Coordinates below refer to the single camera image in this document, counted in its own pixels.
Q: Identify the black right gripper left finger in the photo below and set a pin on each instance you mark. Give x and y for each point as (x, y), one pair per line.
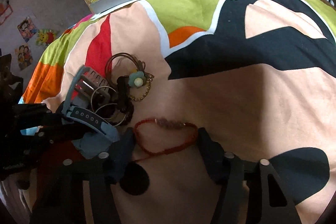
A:
(81, 193)

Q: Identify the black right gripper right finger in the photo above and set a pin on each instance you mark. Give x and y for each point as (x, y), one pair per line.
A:
(268, 200)

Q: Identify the clear ring bangle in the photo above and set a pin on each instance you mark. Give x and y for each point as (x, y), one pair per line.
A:
(103, 100)

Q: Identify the cartoon couple sticker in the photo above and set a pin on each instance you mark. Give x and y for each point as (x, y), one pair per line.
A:
(24, 56)

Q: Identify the cartoon family sticker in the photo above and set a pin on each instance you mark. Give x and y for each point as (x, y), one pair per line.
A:
(27, 29)

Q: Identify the colourful patterned bedspread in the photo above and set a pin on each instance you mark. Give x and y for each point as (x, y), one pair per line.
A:
(258, 75)

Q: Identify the red framed poster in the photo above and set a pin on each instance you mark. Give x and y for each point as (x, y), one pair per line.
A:
(5, 11)

